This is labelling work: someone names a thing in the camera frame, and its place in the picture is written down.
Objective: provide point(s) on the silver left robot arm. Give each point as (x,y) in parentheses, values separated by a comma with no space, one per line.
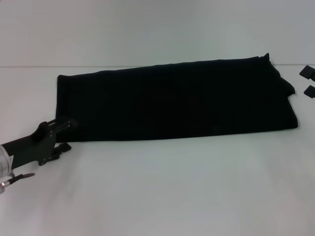
(5,159)

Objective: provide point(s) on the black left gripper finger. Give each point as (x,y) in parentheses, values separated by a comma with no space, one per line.
(65,125)
(61,149)

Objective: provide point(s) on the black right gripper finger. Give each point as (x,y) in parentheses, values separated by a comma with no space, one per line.
(310,91)
(307,71)

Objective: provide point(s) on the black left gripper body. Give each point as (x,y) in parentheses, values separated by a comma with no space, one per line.
(29,148)

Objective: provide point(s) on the black shirt with FREE print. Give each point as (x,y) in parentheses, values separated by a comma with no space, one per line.
(172,98)

